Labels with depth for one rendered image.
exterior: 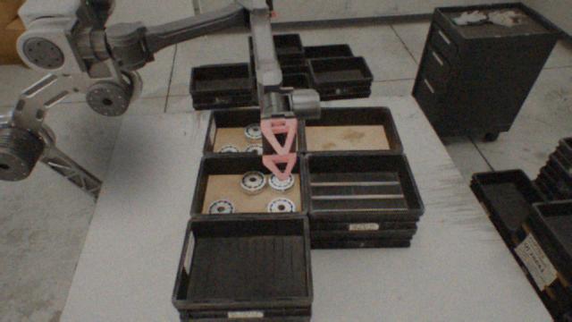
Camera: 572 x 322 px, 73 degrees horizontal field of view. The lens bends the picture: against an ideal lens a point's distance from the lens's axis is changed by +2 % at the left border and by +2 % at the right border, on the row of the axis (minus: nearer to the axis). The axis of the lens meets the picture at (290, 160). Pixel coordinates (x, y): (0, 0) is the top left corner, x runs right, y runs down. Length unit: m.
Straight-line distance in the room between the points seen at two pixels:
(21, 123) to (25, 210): 1.21
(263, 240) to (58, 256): 1.56
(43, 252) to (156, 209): 1.15
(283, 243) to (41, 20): 0.95
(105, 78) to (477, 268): 1.50
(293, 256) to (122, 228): 0.72
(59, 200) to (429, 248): 2.31
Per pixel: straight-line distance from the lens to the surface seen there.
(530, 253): 2.13
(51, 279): 2.57
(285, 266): 1.29
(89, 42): 1.15
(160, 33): 1.13
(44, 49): 1.20
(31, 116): 1.83
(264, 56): 0.96
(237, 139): 1.70
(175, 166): 1.83
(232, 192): 1.49
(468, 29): 2.74
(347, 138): 1.72
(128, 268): 1.55
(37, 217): 2.91
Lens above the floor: 1.95
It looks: 45 degrees down
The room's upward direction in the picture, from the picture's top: straight up
